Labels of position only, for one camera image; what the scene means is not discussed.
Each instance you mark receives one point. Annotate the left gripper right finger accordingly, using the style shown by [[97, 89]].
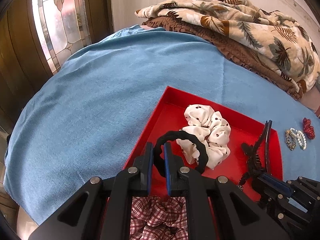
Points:
[[175, 171]]

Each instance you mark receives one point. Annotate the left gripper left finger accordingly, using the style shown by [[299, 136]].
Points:
[[144, 163]]

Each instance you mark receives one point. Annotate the small black scrunchie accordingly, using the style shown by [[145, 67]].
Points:
[[159, 162]]

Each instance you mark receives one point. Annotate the red plaid scrunchie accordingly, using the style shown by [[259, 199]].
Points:
[[156, 218]]

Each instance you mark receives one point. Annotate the red polka dot scrunchie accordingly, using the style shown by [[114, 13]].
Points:
[[308, 129]]

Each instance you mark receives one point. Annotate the black hair claw clip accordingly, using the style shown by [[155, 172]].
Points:
[[255, 167]]

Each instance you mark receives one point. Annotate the white dotted scrunchie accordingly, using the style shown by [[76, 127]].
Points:
[[211, 129]]

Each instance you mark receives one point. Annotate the blue bed sheet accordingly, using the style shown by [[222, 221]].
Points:
[[87, 118]]

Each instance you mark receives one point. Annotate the brown ruffled blanket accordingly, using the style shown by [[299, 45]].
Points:
[[231, 50]]

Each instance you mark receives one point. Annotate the leaf patterned blanket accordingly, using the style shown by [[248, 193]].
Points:
[[278, 39]]

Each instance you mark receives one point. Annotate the stained glass window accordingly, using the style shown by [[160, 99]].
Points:
[[62, 29]]

